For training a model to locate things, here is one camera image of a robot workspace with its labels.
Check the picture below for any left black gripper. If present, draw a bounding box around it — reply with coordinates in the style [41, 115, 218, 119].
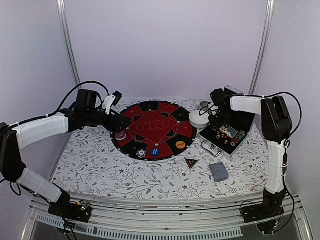
[84, 109, 132, 133]

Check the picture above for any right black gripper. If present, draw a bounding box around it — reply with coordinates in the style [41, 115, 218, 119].
[208, 108, 231, 129]

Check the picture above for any clear red dealer button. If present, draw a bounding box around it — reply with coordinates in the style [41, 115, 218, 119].
[114, 130, 127, 141]

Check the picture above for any blue ten poker chip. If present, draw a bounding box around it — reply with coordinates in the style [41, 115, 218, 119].
[136, 149, 147, 159]

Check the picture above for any blue small blind button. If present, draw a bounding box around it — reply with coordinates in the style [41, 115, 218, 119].
[149, 148, 161, 157]

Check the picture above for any orange big blind button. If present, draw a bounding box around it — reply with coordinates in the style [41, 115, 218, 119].
[175, 140, 187, 150]

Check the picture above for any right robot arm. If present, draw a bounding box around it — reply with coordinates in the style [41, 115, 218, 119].
[209, 88, 293, 218]

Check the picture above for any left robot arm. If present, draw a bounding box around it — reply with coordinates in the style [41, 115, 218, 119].
[0, 89, 131, 217]

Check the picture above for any card deck in case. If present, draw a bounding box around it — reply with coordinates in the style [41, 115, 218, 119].
[219, 126, 238, 139]

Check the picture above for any aluminium poker chip case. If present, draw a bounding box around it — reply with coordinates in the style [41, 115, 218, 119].
[199, 85, 255, 157]

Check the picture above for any poker chip stack right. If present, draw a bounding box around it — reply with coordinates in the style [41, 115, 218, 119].
[230, 130, 247, 147]

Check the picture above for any grey striped ceramic mug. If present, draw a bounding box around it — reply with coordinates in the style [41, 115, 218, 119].
[197, 101, 211, 111]

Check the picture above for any white ceramic bowl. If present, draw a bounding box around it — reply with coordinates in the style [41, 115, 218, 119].
[189, 110, 210, 130]

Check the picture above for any round red black poker mat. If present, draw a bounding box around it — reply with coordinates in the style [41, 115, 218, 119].
[110, 100, 197, 161]

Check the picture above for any black triangular all-in marker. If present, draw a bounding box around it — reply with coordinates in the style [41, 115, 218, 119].
[185, 158, 199, 169]

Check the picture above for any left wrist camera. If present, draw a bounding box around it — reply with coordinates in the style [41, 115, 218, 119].
[101, 91, 123, 115]

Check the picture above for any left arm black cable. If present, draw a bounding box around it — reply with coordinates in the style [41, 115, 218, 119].
[4, 80, 111, 126]

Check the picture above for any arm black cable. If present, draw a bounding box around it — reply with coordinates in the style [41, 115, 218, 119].
[274, 91, 303, 148]
[4, 80, 111, 126]

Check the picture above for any right aluminium frame post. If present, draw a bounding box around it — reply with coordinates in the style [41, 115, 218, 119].
[248, 0, 275, 95]

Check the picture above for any aluminium frame post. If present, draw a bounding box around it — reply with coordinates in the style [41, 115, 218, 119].
[248, 0, 275, 95]
[56, 0, 81, 86]

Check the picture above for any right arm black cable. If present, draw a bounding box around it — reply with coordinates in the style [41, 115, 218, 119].
[274, 91, 303, 148]

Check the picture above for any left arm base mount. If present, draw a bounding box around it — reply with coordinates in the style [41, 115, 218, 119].
[48, 191, 92, 223]

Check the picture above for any aluminium front rail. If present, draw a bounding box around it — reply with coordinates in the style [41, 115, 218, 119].
[21, 193, 315, 240]

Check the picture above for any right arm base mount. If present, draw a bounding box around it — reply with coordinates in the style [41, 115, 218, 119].
[239, 188, 295, 235]

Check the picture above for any left aluminium frame post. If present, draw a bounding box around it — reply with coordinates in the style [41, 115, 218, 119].
[56, 0, 81, 86]

